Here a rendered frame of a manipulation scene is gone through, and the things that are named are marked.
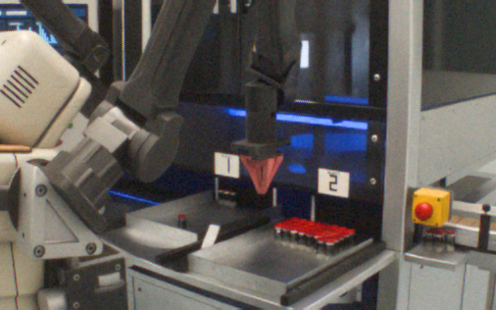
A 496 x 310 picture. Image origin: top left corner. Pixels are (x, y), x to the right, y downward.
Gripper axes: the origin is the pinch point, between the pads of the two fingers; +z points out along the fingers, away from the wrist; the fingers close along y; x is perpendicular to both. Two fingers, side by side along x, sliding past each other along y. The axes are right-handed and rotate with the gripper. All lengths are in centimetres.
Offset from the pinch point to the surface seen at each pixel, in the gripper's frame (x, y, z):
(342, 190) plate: 4.6, 37.1, 9.3
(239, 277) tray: 5.2, -0.5, 19.0
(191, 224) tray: 42, 23, 22
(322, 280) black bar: -8.2, 8.8, 19.3
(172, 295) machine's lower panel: 65, 36, 54
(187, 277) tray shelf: 17.4, -3.2, 21.5
